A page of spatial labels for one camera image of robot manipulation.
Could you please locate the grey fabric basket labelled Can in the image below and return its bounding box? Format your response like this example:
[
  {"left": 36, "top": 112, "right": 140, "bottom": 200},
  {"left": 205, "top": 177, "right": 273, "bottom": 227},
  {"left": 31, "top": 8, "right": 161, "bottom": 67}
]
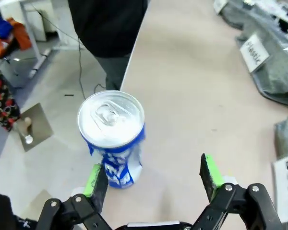
[{"left": 217, "top": 0, "right": 255, "bottom": 30}]

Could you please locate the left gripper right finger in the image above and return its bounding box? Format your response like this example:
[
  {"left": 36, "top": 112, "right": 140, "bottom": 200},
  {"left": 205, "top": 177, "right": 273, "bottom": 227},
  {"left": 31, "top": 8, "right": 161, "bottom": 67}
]
[{"left": 191, "top": 153, "right": 284, "bottom": 230}]

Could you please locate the white sign reading Plastic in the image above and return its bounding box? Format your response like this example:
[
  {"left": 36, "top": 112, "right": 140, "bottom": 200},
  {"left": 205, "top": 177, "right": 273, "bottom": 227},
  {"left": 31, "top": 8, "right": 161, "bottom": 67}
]
[{"left": 239, "top": 33, "right": 270, "bottom": 73}]

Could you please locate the white desk frame with legs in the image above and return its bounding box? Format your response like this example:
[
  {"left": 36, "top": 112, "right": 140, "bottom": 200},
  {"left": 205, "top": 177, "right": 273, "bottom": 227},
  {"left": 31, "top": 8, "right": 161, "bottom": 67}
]
[{"left": 0, "top": 0, "right": 74, "bottom": 88}]

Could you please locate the square metal floor plate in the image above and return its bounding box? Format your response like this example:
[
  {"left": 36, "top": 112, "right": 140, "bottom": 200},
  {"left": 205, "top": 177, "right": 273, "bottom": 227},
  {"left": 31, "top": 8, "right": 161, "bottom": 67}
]
[{"left": 13, "top": 103, "right": 54, "bottom": 152}]

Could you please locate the black floor cable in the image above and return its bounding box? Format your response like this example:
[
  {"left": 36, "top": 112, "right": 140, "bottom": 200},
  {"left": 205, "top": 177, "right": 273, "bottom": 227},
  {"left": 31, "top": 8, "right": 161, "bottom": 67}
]
[{"left": 33, "top": 4, "right": 107, "bottom": 98}]

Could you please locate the red floral patterned skirt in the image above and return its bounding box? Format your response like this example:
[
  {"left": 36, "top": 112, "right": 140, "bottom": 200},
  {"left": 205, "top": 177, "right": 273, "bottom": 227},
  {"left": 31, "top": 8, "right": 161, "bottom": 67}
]
[{"left": 0, "top": 54, "right": 22, "bottom": 132}]

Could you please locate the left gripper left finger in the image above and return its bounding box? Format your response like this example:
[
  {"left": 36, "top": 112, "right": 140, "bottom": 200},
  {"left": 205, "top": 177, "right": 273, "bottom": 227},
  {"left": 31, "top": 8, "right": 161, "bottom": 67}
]
[{"left": 39, "top": 163, "right": 110, "bottom": 230}]

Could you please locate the person in black cardigan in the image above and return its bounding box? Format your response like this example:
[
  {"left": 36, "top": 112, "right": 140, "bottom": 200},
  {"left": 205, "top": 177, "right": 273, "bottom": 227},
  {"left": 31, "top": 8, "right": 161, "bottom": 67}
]
[{"left": 67, "top": 0, "right": 149, "bottom": 92}]

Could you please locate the grey fabric basket labelled Plastic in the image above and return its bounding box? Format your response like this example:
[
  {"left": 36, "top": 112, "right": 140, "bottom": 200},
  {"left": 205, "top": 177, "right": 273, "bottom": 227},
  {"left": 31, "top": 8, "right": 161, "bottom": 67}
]
[{"left": 234, "top": 21, "right": 288, "bottom": 107}]

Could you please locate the white sign reading Can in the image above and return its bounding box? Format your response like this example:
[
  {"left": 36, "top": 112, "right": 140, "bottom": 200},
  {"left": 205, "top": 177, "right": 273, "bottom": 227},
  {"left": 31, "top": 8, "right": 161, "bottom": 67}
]
[{"left": 213, "top": 0, "right": 228, "bottom": 13}]

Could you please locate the pile of colourful clothes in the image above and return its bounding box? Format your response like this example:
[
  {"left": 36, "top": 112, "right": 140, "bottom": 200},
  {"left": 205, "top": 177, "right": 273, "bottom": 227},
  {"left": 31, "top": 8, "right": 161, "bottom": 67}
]
[{"left": 0, "top": 13, "right": 32, "bottom": 58}]

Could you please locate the blue and white drink can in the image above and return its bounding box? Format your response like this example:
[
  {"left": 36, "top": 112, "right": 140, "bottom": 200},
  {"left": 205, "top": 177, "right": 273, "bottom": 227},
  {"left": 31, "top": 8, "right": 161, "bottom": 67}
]
[{"left": 76, "top": 90, "right": 147, "bottom": 190}]

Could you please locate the grey fabric basket labelled Bottle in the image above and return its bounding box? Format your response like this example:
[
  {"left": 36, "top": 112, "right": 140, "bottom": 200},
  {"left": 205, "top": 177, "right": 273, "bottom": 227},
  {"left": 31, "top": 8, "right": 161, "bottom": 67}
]
[{"left": 273, "top": 102, "right": 288, "bottom": 170}]

